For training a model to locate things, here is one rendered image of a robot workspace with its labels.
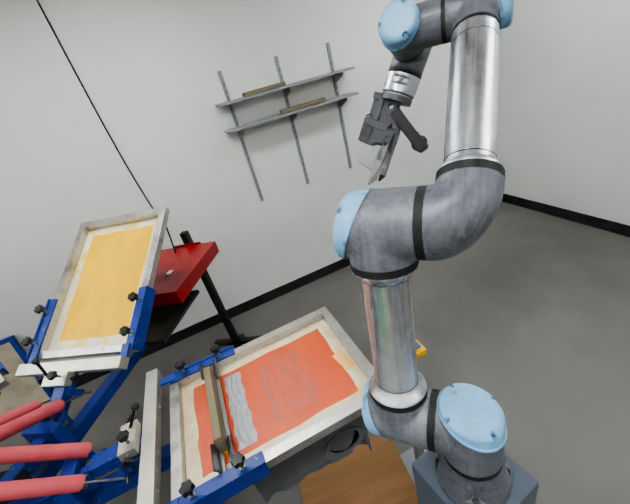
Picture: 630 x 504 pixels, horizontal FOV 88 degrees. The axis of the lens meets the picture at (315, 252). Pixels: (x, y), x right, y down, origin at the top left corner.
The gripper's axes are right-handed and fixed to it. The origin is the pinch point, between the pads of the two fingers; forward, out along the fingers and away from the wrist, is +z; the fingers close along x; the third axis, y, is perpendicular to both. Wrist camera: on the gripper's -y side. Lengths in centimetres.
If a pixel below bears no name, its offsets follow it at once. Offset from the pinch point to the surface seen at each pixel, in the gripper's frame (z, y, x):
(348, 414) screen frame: 77, -15, -9
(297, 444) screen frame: 87, -3, 3
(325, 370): 81, -1, -29
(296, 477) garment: 116, -6, -8
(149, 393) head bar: 109, 62, -2
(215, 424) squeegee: 93, 25, 7
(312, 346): 81, 9, -41
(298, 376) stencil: 86, 8, -25
